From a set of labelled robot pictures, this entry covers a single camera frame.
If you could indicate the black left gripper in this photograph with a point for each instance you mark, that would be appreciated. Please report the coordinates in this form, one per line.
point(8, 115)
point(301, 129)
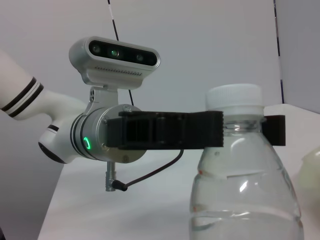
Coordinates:
point(117, 132)

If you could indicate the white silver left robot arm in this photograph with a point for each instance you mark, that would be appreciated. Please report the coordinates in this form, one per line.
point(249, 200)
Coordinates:
point(62, 107)

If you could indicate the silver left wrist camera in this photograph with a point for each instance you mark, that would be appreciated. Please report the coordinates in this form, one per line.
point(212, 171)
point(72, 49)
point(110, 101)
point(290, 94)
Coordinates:
point(112, 72)

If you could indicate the clear green-label water bottle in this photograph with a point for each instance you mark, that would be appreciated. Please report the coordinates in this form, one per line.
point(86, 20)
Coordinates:
point(237, 187)

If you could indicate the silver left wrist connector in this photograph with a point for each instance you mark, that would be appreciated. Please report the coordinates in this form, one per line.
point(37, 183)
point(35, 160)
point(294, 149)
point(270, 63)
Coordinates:
point(110, 175)

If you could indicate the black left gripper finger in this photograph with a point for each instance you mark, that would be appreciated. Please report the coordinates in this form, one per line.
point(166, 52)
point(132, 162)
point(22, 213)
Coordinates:
point(276, 130)

